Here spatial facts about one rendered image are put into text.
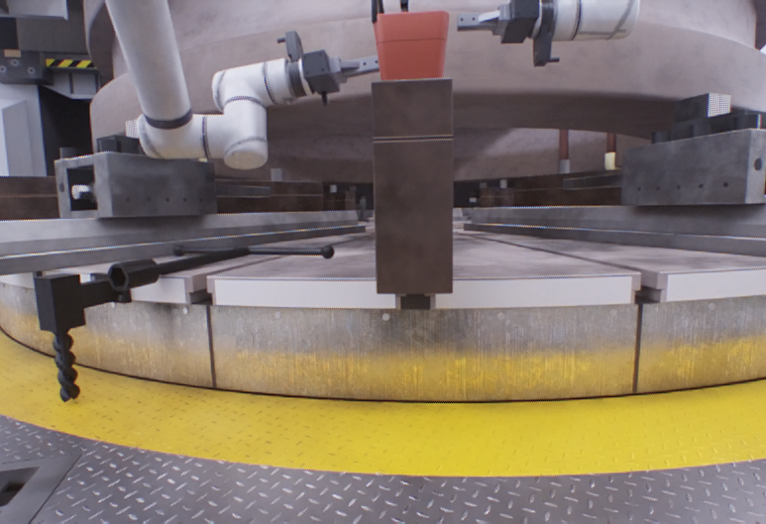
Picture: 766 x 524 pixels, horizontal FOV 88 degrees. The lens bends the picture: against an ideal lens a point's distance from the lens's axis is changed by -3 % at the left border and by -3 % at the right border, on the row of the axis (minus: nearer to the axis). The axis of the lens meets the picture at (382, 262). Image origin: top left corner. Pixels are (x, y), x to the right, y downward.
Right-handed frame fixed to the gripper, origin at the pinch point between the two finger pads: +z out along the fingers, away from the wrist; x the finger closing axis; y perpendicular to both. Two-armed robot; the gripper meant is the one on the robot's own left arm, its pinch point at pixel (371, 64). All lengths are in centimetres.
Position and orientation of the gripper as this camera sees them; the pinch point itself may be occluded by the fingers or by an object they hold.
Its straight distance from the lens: 94.7
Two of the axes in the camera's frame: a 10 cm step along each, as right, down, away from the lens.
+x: -0.9, 1.3, -9.9
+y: 1.4, 9.8, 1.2
